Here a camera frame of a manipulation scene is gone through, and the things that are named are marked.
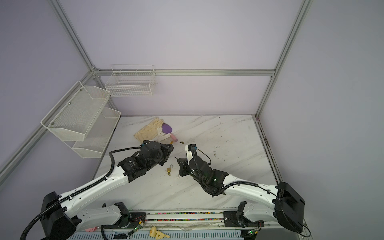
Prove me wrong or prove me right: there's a brass padlock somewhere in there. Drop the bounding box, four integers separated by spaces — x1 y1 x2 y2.
167 165 174 176

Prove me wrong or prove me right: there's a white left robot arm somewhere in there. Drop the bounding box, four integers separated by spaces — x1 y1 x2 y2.
20 140 174 240

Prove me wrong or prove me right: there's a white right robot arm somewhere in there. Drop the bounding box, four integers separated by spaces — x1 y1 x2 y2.
177 145 312 238

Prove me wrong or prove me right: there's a beige work glove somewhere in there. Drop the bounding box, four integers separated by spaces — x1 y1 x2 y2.
134 118 164 143

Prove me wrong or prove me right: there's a purple pink spatula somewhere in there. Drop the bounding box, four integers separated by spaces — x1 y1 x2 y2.
162 123 179 143

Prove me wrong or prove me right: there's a white mesh two-tier shelf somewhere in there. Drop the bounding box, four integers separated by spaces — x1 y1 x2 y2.
41 82 121 159

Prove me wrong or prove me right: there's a pink toy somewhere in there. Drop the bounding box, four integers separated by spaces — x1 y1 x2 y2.
85 227 100 233

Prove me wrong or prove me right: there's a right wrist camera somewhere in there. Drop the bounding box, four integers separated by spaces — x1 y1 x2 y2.
185 144 197 163

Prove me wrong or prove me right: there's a white wire basket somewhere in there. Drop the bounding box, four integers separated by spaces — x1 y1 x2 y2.
105 65 157 97

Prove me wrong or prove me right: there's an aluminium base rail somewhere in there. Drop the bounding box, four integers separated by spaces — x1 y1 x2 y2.
65 208 308 240

